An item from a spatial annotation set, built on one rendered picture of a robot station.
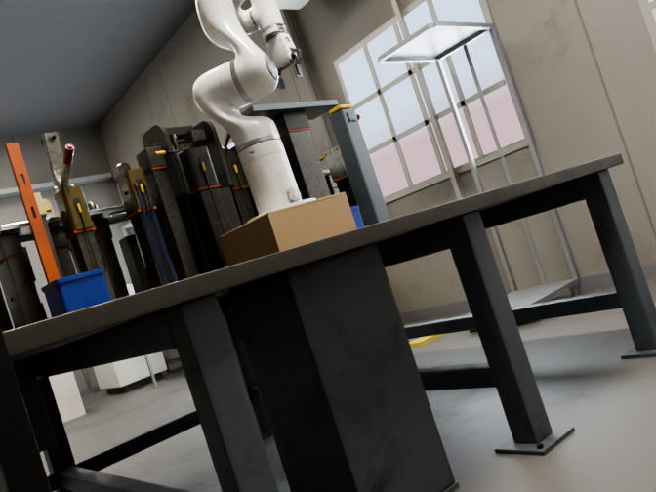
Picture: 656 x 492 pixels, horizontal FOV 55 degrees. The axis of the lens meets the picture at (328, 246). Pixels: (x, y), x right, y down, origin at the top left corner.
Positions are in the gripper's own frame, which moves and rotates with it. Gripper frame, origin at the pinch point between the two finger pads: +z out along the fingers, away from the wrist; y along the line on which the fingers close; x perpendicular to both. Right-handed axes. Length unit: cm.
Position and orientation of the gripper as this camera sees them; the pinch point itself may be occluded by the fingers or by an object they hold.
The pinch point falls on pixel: (290, 80)
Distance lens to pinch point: 221.3
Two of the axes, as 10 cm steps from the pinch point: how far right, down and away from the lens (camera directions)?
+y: -7.0, 2.5, 6.7
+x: -6.4, 1.9, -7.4
